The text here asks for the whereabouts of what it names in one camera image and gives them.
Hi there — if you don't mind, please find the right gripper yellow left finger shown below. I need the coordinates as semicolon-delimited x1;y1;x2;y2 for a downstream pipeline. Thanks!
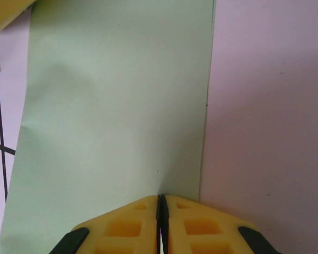
49;195;162;254

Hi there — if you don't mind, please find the light green cloth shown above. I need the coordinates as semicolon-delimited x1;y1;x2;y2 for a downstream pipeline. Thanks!
0;0;217;254

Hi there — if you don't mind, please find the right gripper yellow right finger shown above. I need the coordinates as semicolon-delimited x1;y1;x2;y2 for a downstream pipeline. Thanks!
161;194;278;254

